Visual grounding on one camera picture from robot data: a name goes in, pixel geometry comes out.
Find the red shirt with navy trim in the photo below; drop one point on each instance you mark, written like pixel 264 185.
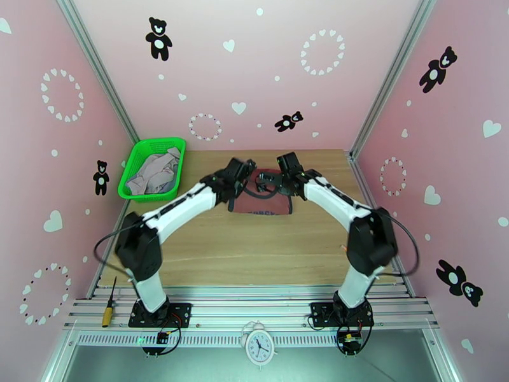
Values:
pixel 262 203

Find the pale pink shirt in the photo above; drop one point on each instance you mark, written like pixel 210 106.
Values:
pixel 153 170

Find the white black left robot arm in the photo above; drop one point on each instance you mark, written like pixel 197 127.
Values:
pixel 179 209

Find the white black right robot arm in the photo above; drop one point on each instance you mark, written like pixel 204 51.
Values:
pixel 334 202

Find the green plastic basket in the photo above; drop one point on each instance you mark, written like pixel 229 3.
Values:
pixel 135 154

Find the white alarm clock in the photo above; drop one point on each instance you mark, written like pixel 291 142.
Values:
pixel 258 347

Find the small black controller board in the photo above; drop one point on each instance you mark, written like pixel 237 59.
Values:
pixel 163 338

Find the controller board with yellow plug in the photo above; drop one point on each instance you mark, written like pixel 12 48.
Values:
pixel 350 342

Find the grey metal base panel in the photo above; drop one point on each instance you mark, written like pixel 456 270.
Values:
pixel 318 365

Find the black teddy bear wall sticker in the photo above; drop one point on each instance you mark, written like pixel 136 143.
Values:
pixel 433 76
pixel 159 44
pixel 286 123
pixel 101 180
pixel 453 278

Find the aluminium rail platform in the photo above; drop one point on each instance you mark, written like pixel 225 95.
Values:
pixel 246 309

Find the aluminium corner post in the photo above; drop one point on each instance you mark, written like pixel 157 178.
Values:
pixel 101 74
pixel 391 74

